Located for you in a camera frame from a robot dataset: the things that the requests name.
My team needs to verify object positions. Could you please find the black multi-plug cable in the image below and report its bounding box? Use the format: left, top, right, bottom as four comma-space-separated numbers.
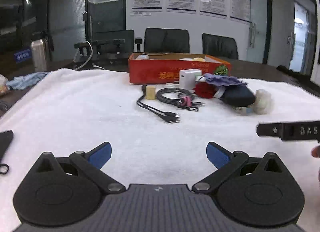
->
136, 85, 181, 124

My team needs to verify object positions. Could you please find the black clamp equipment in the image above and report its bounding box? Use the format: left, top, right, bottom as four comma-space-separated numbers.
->
74, 39, 126, 64

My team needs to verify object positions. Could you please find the pale yellow eraser block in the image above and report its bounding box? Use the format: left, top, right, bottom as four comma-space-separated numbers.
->
146, 85, 156, 100

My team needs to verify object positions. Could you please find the grey cable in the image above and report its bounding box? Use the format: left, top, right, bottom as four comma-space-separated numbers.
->
156, 87, 204, 108

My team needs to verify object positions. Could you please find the white towel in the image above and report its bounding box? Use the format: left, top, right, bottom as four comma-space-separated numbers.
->
0, 69, 320, 232

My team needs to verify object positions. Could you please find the pink cable strap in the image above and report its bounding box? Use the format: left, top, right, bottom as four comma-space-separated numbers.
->
180, 95, 193, 107

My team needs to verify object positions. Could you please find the dark blue pouch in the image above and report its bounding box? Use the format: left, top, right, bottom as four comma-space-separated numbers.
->
219, 85, 256, 107

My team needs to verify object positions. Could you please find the flat black object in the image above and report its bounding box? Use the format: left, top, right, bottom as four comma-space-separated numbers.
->
0, 130, 14, 164

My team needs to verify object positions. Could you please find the red fabric flower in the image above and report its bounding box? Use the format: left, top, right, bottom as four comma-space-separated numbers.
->
193, 83, 218, 99

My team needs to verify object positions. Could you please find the glass door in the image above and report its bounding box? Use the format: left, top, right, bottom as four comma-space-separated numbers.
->
85, 0, 127, 41

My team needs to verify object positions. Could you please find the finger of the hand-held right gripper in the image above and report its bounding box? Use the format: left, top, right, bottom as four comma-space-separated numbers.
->
256, 122, 283, 138

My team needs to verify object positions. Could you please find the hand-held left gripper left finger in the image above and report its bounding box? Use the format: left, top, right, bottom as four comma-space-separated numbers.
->
29, 142, 126, 194

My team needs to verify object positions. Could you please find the light blue cloth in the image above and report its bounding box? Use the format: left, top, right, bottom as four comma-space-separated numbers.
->
6, 72, 49, 91

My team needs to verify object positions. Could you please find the white charger adapter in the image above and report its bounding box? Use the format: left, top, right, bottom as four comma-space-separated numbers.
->
179, 69, 202, 90

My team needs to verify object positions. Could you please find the white plastic bag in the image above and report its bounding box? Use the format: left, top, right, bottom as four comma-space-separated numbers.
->
252, 89, 274, 115

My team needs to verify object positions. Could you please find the steel thermos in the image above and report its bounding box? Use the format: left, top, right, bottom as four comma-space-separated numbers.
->
30, 39, 49, 72

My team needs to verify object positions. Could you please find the blue desk sign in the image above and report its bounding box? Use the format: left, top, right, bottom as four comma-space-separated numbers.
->
14, 50, 31, 64

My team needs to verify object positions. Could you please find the white door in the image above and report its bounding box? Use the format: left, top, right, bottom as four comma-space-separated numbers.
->
266, 0, 320, 82

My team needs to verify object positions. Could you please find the blue and yellow packet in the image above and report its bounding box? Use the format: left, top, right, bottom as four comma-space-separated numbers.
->
234, 106, 253, 115

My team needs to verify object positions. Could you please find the purple cloth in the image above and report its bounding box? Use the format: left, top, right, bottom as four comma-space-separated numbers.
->
203, 73, 248, 88

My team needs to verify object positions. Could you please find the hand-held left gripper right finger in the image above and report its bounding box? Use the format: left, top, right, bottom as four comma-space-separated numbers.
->
192, 142, 291, 195

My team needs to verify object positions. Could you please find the white cable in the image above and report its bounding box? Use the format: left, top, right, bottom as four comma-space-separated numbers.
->
73, 42, 106, 71

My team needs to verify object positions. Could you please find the black office chair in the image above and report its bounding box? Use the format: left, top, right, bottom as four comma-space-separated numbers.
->
144, 28, 190, 54
201, 33, 239, 60
91, 30, 135, 55

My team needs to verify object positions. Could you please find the red cardboard box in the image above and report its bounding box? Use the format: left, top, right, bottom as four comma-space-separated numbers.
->
128, 52, 232, 85

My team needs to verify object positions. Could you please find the clear snack bag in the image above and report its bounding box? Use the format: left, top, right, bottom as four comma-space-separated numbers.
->
0, 75, 9, 97

